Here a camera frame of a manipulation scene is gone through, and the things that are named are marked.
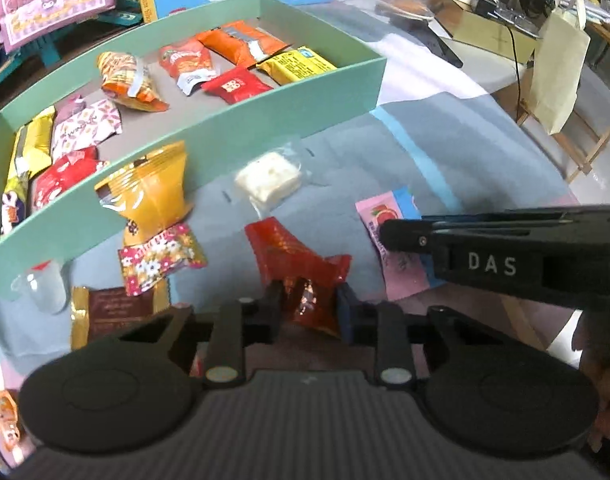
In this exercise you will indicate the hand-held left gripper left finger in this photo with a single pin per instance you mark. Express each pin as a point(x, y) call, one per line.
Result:
point(272, 310)

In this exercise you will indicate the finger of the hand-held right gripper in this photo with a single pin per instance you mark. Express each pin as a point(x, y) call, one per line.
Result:
point(410, 237)
point(485, 218)

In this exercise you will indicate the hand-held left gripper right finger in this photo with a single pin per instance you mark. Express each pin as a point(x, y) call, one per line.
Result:
point(345, 315)

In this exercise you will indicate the pink snack packet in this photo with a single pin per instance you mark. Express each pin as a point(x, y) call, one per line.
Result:
point(395, 260)

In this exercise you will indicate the red transparent snack packet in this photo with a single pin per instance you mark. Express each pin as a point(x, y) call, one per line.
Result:
point(300, 270)

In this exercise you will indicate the red floral snack packet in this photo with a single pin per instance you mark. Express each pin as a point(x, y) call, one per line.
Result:
point(160, 260)

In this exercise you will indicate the clear white nougat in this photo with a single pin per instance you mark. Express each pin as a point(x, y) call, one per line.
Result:
point(270, 177)

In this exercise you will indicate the brown gold snack packet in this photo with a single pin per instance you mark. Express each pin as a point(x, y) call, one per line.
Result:
point(117, 310)

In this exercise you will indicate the green cardboard box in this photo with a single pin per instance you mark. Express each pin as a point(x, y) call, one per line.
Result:
point(310, 105)

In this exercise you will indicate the golden yellow snack packet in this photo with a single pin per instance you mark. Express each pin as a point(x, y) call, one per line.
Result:
point(150, 195)

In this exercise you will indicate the yellow printed snack packet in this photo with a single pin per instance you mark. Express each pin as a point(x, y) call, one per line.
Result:
point(295, 66)

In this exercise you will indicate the small red snack packet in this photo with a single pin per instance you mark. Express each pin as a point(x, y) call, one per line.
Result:
point(235, 85)

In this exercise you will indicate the clear jelly cup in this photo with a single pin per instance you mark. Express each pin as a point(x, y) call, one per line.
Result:
point(40, 285)

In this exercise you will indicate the red white cartoon packet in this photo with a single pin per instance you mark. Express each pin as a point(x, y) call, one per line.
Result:
point(65, 177)

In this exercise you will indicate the orange snack packet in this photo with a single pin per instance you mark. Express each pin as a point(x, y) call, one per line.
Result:
point(240, 42)

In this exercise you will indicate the white floral snack packet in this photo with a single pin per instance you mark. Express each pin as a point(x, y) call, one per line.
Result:
point(82, 130)

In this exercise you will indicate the red orange chip packet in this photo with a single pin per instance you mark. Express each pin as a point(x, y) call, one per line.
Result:
point(185, 62)

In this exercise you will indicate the striped noodle snack packet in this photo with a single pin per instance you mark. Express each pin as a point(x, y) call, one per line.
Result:
point(127, 80)

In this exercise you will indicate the purple snack packet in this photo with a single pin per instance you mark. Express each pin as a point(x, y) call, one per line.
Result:
point(10, 207)

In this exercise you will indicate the pink jelly pouch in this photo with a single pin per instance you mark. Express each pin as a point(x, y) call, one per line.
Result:
point(74, 104)

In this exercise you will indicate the yellow glossy snack packet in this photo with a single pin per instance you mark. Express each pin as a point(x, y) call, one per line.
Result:
point(32, 145)

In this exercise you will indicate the wooden stool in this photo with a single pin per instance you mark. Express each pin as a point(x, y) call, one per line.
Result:
point(585, 147)

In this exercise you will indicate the beige canvas tote bag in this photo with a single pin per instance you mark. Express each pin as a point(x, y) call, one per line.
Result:
point(555, 75)

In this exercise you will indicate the black phone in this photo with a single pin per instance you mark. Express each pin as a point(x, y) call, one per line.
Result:
point(435, 40)

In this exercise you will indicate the black power adapter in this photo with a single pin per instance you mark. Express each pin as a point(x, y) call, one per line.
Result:
point(485, 2)

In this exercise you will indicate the small orange snack bag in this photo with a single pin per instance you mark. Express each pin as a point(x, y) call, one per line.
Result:
point(407, 7)

